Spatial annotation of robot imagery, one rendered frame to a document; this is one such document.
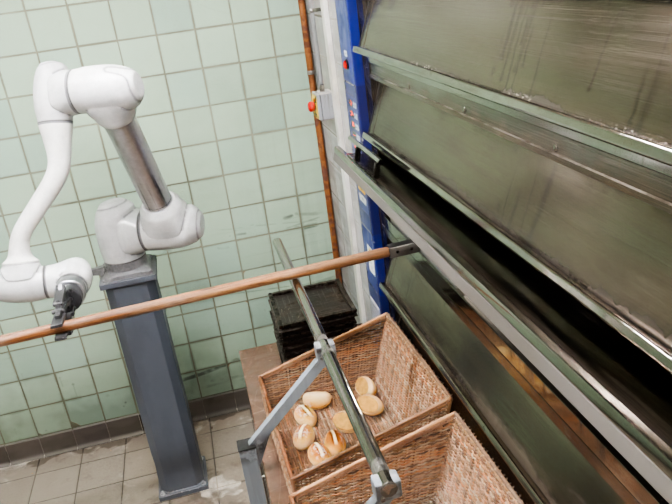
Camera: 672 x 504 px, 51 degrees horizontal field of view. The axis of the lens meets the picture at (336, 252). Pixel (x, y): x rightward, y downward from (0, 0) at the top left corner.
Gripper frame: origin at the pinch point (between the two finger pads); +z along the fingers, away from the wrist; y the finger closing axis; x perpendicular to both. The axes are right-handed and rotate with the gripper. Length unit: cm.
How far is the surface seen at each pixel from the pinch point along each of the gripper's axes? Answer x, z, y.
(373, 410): -82, -7, 55
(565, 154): -100, 79, -48
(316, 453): -60, 8, 54
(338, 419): -70, -6, 54
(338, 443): -68, 6, 54
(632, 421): -87, 118, -27
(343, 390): -63, 59, 0
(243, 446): -41, 39, 22
